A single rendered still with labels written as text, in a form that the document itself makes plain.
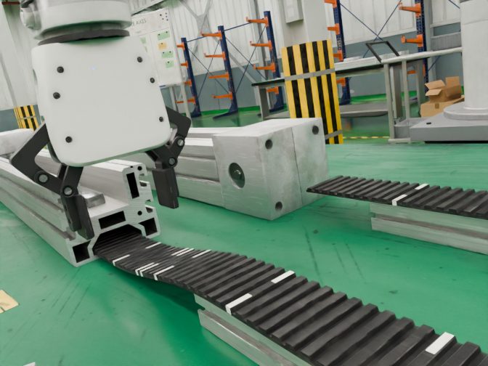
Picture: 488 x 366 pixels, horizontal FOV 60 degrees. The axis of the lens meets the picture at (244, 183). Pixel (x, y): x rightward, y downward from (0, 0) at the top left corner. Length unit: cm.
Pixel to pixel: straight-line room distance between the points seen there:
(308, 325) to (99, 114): 24
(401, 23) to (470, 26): 801
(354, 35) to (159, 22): 447
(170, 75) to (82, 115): 576
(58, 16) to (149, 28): 591
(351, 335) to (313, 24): 362
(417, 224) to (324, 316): 19
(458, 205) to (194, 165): 34
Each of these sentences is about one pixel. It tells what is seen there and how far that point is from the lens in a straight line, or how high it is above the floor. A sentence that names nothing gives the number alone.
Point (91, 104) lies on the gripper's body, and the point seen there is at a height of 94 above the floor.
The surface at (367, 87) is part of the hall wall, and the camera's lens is 919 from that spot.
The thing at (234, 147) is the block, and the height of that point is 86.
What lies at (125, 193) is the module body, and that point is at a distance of 48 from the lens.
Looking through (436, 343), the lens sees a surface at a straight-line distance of 21.
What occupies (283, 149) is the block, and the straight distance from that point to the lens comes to 47.
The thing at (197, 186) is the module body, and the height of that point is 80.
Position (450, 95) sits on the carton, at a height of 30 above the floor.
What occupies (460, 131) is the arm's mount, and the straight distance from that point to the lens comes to 75.
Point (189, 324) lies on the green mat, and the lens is 31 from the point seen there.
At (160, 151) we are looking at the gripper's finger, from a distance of 41.
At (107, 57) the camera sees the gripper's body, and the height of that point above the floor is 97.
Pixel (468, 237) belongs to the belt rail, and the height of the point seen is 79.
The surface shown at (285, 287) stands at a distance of 26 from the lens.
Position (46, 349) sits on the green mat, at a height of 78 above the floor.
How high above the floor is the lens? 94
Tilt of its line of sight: 14 degrees down
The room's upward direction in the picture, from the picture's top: 10 degrees counter-clockwise
